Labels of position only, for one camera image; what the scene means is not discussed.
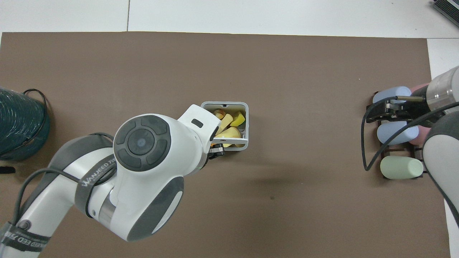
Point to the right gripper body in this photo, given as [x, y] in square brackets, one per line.
[417, 101]

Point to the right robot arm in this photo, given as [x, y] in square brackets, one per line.
[443, 87]

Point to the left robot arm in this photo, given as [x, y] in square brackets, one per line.
[143, 143]

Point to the grey trash can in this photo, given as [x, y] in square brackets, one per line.
[246, 125]

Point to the pink cylinder cup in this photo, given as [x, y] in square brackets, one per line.
[419, 87]
[422, 134]

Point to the large yellow foam piece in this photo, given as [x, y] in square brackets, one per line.
[231, 134]

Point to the blue cylinder cup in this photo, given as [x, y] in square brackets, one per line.
[389, 133]
[389, 94]

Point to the pale yellow foam piece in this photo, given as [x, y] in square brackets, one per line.
[226, 122]

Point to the yellow-green foam piece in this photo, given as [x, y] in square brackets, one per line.
[238, 119]

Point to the dark wooden rack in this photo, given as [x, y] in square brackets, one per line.
[380, 152]

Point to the green cylinder cup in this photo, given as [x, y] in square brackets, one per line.
[400, 167]

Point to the dark ribbed device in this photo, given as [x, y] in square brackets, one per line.
[447, 7]

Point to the dark teal roll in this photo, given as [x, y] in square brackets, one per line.
[18, 122]

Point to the black stand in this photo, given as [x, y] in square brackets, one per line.
[6, 170]

